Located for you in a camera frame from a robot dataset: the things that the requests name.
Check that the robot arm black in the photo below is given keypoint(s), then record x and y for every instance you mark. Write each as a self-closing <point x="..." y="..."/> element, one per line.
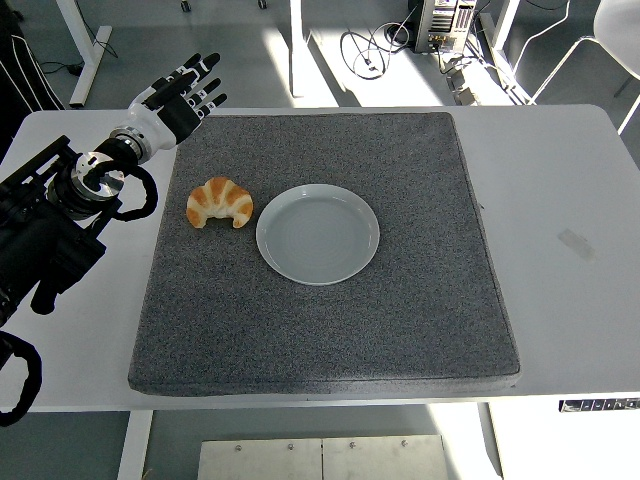
<point x="50" y="235"/>

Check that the grey metal plate with screws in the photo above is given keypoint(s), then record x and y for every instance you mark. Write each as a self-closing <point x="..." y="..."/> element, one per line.
<point x="320" y="460"/>

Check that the clear tape strip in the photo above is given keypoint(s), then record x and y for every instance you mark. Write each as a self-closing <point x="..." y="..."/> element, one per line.
<point x="577" y="244"/>

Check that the white table leg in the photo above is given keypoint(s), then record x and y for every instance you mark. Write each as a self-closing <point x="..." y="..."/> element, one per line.
<point x="134" y="445"/>
<point x="491" y="445"/>

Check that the white upright post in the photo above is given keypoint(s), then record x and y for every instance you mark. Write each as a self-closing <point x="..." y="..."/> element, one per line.
<point x="297" y="50"/>

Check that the power strip under table edge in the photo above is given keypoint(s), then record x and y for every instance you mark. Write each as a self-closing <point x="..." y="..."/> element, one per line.
<point x="600" y="405"/>

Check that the grey speckled mat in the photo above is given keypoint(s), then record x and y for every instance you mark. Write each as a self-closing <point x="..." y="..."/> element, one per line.
<point x="325" y="330"/>

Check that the round grey-white plate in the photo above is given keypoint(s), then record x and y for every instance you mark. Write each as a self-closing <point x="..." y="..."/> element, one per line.
<point x="317" y="235"/>

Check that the white desk leg with foot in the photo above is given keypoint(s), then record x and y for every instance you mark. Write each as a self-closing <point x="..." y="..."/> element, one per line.
<point x="90" y="60"/>

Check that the computer tower case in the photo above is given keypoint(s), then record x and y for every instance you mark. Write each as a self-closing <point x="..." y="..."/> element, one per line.
<point x="442" y="22"/>

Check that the croissant bread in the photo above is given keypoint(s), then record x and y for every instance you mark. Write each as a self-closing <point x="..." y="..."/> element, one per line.
<point x="220" y="195"/>

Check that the white chair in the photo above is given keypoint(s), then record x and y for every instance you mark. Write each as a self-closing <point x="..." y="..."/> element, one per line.
<point x="617" y="30"/>

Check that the black bag with white trim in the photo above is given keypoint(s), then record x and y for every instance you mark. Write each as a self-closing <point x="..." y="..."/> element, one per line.
<point x="20" y="75"/>

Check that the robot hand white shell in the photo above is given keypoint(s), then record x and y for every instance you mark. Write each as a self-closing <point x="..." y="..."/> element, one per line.
<point x="152" y="122"/>

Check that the white desk frame leg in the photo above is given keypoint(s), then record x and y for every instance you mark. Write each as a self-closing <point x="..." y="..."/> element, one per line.
<point x="505" y="55"/>

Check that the white floor power strip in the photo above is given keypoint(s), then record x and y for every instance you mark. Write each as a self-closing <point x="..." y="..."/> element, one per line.
<point x="465" y="85"/>

